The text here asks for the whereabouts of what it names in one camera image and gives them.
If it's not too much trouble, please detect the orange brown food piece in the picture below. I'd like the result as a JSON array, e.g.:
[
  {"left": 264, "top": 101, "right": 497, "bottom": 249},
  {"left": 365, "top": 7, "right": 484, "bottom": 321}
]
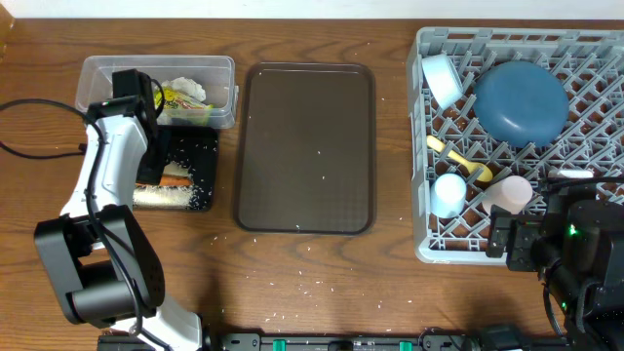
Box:
[{"left": 158, "top": 175, "right": 193, "bottom": 187}]

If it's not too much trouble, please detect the pink plastic cup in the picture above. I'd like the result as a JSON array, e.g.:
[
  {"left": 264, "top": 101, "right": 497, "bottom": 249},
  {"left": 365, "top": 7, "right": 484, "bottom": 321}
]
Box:
[{"left": 482, "top": 175, "right": 533, "bottom": 215}]

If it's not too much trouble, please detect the colourful snack wrapper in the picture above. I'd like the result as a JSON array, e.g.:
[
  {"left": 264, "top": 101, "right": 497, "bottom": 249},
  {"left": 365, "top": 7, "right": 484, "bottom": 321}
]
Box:
[{"left": 154, "top": 88, "right": 213, "bottom": 126}]

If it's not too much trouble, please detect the yellow plastic spoon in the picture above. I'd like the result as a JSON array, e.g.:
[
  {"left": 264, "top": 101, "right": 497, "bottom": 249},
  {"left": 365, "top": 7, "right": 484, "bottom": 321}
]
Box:
[{"left": 426, "top": 136, "right": 493, "bottom": 182}]

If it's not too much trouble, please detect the light blue plastic cup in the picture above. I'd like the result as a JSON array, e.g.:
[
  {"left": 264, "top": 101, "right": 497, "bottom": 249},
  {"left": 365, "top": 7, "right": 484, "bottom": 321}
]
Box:
[{"left": 430, "top": 174, "right": 467, "bottom": 218}]

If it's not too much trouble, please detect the dark blue plate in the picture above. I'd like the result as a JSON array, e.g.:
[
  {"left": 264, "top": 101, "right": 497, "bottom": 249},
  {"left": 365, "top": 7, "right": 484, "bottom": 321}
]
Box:
[{"left": 473, "top": 60, "right": 569, "bottom": 148}]

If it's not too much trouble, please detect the light blue bowl with rice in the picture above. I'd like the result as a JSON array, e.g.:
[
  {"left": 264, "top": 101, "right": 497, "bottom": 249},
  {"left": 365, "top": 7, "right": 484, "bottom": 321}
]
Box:
[{"left": 422, "top": 54, "right": 463, "bottom": 110}]

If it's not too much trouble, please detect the white paper napkin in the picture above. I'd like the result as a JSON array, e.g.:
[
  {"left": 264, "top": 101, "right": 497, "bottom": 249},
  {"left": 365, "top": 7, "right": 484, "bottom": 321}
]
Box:
[{"left": 162, "top": 77, "right": 206, "bottom": 101}]

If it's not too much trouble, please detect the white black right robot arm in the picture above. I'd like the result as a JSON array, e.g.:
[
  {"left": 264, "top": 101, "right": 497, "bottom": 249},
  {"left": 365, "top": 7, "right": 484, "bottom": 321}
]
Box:
[{"left": 462, "top": 176, "right": 623, "bottom": 351}]

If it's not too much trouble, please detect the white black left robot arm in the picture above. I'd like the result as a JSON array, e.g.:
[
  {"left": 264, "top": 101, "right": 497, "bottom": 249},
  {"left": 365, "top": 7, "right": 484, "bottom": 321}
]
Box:
[{"left": 34, "top": 69, "right": 205, "bottom": 350}]

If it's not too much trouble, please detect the clear plastic waste bin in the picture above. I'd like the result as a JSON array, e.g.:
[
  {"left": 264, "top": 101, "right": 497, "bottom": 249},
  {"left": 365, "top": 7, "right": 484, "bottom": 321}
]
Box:
[{"left": 75, "top": 55, "right": 238, "bottom": 129}]

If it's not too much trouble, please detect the grey plastic dishwasher rack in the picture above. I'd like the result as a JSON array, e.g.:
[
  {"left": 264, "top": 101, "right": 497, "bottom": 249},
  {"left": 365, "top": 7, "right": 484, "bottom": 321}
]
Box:
[{"left": 406, "top": 27, "right": 623, "bottom": 265}]

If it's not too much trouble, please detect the pile of white rice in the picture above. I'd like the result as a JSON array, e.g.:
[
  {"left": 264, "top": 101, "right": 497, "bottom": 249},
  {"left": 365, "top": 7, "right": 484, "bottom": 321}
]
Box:
[{"left": 133, "top": 162, "right": 197, "bottom": 210}]

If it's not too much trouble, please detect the black rectangular tray bin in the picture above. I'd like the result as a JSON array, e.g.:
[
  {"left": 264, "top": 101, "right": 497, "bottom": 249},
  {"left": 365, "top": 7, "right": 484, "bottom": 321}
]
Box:
[{"left": 134, "top": 126, "right": 219, "bottom": 212}]

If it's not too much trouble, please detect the dark brown serving tray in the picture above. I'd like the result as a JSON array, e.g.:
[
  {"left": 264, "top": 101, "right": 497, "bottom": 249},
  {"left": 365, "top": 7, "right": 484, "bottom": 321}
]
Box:
[{"left": 233, "top": 62, "right": 376, "bottom": 236}]

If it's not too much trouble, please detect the black rail at table edge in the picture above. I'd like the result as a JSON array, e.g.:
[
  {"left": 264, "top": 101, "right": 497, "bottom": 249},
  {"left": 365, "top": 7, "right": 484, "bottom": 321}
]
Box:
[{"left": 97, "top": 325, "right": 576, "bottom": 351}]

